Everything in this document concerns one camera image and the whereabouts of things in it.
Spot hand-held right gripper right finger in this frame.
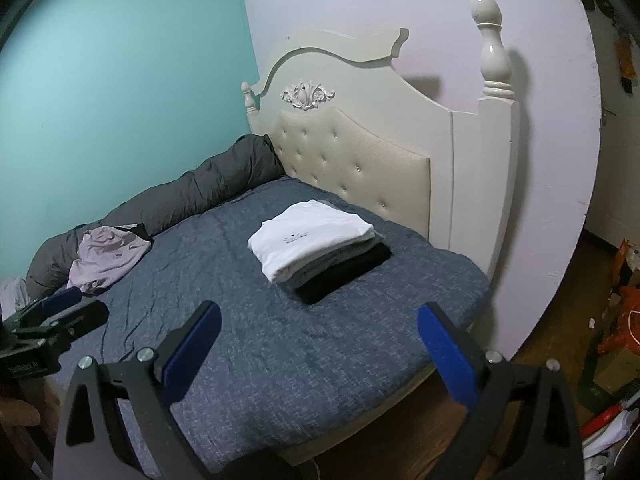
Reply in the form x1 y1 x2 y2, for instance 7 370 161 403
416 302 585 480

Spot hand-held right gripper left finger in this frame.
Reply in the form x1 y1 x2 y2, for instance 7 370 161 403
52 301 223 480

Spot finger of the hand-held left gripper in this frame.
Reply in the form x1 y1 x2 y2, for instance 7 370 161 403
10 301 110 346
17 287 83 323

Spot white long-sleeve shirt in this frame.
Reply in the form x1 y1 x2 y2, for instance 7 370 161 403
247 200 376 283

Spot person's left hand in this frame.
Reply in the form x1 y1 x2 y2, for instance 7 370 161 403
0 401 42 428

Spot light grey bed sheet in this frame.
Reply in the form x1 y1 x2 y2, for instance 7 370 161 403
0 277 31 321

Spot lilac grey garment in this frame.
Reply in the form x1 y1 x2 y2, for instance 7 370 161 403
66 226 153 296

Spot bed with blue sheet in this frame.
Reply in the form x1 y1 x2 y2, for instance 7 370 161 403
50 175 493 480

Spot black folded garment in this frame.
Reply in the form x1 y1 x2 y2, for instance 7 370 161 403
292 242 392 306

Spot grey folded garment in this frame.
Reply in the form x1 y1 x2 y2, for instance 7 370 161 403
287 232 383 291

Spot green cardboard box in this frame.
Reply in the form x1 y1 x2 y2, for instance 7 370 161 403
577 350 640 411

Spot dark grey rolled duvet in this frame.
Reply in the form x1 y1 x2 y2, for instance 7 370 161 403
25 134 286 301

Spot cream tufted headboard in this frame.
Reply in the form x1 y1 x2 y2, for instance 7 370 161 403
241 0 521 281

